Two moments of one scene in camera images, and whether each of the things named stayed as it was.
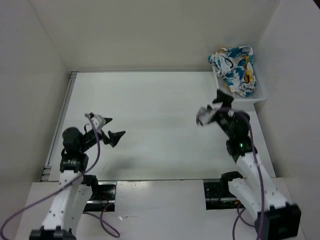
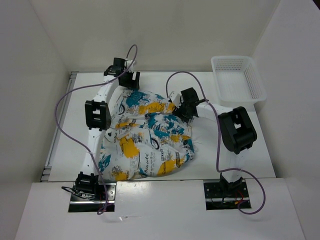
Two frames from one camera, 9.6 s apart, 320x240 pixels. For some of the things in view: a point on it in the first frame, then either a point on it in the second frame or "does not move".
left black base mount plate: [103, 197] does not move
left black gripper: [114, 137] -> [131, 83]
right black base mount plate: [218, 195] does not move
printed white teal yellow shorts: [235, 65] -> [146, 137]
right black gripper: [227, 100] -> [180, 112]
